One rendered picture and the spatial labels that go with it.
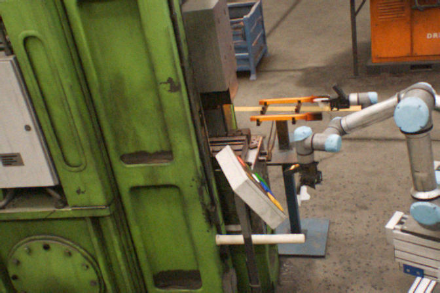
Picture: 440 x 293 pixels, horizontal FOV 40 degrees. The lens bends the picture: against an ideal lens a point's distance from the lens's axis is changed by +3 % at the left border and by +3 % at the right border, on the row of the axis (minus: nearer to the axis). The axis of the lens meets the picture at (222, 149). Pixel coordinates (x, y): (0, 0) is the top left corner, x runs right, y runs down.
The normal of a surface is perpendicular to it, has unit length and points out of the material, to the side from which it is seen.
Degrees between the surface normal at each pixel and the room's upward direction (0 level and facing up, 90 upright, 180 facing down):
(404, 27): 95
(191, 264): 90
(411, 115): 82
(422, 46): 90
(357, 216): 0
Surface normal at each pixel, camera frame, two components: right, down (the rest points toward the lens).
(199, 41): -0.19, 0.47
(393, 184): -0.17, -0.88
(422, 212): -0.43, 0.59
